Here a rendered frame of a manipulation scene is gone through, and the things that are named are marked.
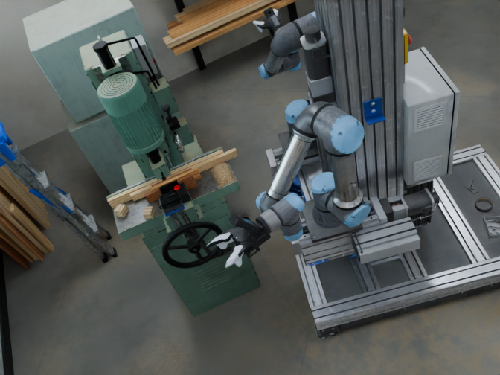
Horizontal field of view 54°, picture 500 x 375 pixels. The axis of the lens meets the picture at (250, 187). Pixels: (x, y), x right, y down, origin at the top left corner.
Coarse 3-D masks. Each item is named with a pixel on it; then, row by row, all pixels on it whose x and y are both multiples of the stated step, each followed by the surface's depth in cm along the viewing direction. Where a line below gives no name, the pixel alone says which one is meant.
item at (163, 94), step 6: (162, 78) 230; (150, 84) 229; (156, 84) 228; (162, 84) 227; (168, 84) 227; (156, 90) 225; (162, 90) 225; (168, 90) 226; (156, 96) 226; (162, 96) 227; (168, 96) 228; (162, 102) 229; (168, 102) 230; (174, 102) 231; (174, 108) 233; (162, 114) 233
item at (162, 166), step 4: (160, 148) 235; (160, 152) 232; (164, 160) 228; (152, 164) 227; (156, 164) 226; (160, 164) 226; (164, 164) 225; (152, 168) 225; (156, 168) 225; (160, 168) 226; (164, 168) 226; (168, 168) 229; (156, 172) 226; (160, 172) 227; (164, 172) 228; (168, 172) 229; (156, 176) 228; (160, 176) 229
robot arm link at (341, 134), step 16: (320, 112) 165; (336, 112) 163; (320, 128) 164; (336, 128) 159; (352, 128) 159; (336, 144) 160; (352, 144) 163; (336, 160) 171; (352, 160) 172; (336, 176) 178; (352, 176) 177; (336, 192) 186; (352, 192) 183; (336, 208) 191; (352, 208) 187; (368, 208) 191; (352, 224) 191
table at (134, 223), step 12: (204, 180) 237; (192, 192) 233; (204, 192) 232; (216, 192) 232; (228, 192) 235; (132, 204) 237; (144, 204) 235; (156, 204) 234; (204, 204) 234; (132, 216) 232; (156, 216) 229; (120, 228) 228; (132, 228) 228; (144, 228) 231; (168, 228) 226
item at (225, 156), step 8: (232, 152) 240; (208, 160) 240; (216, 160) 240; (224, 160) 241; (192, 168) 238; (200, 168) 239; (208, 168) 241; (152, 184) 238; (136, 192) 236; (144, 192) 237
